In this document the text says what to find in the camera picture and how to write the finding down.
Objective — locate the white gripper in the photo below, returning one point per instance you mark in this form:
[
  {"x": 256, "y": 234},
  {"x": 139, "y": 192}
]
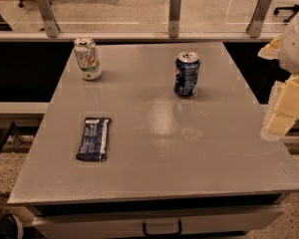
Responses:
[{"x": 297, "y": 49}]

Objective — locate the blue rxbar blueberry wrapper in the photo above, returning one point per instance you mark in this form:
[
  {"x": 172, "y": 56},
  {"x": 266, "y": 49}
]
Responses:
[{"x": 93, "y": 145}]

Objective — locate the blue pepsi can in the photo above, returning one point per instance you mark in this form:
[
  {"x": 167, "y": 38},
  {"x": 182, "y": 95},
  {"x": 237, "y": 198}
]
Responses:
[{"x": 186, "y": 74}]

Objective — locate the white green 7up can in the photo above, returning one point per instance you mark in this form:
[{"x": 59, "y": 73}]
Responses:
[{"x": 87, "y": 57}]

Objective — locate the black white round object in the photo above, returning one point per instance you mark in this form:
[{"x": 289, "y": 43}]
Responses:
[{"x": 11, "y": 227}]

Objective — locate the right metal railing bracket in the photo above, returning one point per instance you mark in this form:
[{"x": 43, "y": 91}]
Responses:
[{"x": 254, "y": 28}]

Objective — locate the metal railing bracket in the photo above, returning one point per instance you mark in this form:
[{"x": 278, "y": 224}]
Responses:
[
  {"x": 51, "y": 27},
  {"x": 174, "y": 18},
  {"x": 254, "y": 28}
]

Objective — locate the middle metal railing bracket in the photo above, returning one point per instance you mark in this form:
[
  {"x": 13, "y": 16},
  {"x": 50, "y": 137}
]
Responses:
[{"x": 174, "y": 18}]

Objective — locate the white drawer with black handle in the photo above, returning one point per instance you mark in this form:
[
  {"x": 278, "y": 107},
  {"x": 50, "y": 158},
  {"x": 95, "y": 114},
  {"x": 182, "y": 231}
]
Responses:
[{"x": 159, "y": 224}]

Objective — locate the left metal railing bracket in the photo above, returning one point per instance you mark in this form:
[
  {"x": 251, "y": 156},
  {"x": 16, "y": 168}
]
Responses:
[{"x": 51, "y": 27}]

